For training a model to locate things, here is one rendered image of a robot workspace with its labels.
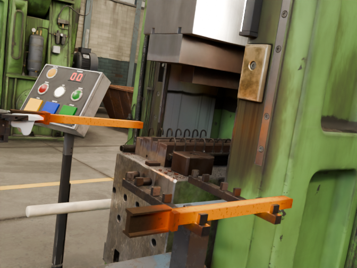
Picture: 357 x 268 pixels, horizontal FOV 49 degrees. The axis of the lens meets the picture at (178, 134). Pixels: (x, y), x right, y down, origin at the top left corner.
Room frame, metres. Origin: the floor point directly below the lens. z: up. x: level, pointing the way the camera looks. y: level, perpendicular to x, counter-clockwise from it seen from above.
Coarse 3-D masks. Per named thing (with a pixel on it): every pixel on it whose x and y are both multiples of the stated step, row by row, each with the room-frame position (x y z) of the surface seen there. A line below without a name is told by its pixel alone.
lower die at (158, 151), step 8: (136, 144) 1.46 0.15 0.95; (144, 144) 1.41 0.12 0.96; (152, 144) 1.37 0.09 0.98; (160, 144) 1.33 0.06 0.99; (168, 144) 1.32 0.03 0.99; (176, 144) 1.34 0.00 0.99; (184, 144) 1.37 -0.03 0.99; (192, 144) 1.39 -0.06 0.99; (200, 144) 1.42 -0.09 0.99; (208, 144) 1.45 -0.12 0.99; (216, 144) 1.47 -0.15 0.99; (224, 144) 1.50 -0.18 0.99; (136, 152) 1.45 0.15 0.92; (144, 152) 1.40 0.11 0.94; (152, 152) 1.36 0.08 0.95; (160, 152) 1.33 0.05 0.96; (168, 152) 1.31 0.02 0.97; (208, 152) 1.42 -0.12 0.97; (216, 152) 1.45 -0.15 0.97; (224, 152) 1.47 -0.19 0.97; (152, 160) 1.36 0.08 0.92; (160, 160) 1.32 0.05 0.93; (168, 160) 1.31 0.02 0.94; (216, 160) 1.45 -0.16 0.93; (224, 160) 1.48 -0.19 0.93
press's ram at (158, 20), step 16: (160, 0) 1.42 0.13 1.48; (176, 0) 1.35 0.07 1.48; (192, 0) 1.28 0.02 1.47; (208, 0) 1.29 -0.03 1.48; (224, 0) 1.33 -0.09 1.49; (240, 0) 1.38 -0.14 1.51; (160, 16) 1.41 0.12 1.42; (176, 16) 1.34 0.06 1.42; (192, 16) 1.27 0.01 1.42; (208, 16) 1.30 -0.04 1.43; (224, 16) 1.34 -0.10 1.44; (240, 16) 1.38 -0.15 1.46; (144, 32) 1.49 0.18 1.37; (160, 32) 1.40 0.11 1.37; (176, 32) 1.33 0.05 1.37; (192, 32) 1.26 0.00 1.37; (208, 32) 1.30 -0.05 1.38; (224, 32) 1.35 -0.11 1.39
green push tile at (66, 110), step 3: (63, 105) 1.64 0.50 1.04; (66, 105) 1.63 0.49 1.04; (63, 108) 1.63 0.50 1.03; (66, 108) 1.62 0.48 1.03; (69, 108) 1.61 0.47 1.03; (72, 108) 1.61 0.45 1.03; (75, 108) 1.60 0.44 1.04; (60, 111) 1.62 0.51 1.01; (63, 111) 1.62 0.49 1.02; (66, 111) 1.61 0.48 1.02; (69, 111) 1.61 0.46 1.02; (72, 111) 1.60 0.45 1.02; (75, 111) 1.60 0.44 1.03; (63, 114) 1.61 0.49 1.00; (66, 114) 1.60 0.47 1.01; (69, 114) 1.60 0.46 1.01; (72, 114) 1.59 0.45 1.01
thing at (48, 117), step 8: (16, 112) 1.05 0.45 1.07; (24, 112) 1.07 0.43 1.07; (32, 112) 1.08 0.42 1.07; (40, 112) 1.10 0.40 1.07; (48, 112) 1.11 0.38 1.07; (16, 120) 1.06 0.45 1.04; (40, 120) 1.10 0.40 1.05; (48, 120) 1.10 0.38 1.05; (56, 120) 1.12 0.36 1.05; (64, 120) 1.14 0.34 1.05; (72, 120) 1.15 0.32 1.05; (80, 120) 1.17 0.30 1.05; (88, 120) 1.19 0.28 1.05; (96, 120) 1.20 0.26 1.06; (104, 120) 1.22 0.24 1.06; (112, 120) 1.24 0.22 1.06; (120, 120) 1.26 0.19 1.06; (128, 120) 1.29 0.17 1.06
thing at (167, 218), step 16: (128, 208) 0.64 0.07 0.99; (144, 208) 0.65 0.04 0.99; (160, 208) 0.66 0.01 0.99; (176, 208) 0.71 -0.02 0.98; (192, 208) 0.72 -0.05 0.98; (208, 208) 0.73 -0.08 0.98; (224, 208) 0.75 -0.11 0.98; (240, 208) 0.78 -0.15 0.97; (256, 208) 0.81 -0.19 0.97; (128, 224) 0.63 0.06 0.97; (144, 224) 0.64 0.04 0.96; (160, 224) 0.66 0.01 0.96; (176, 224) 0.67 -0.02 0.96
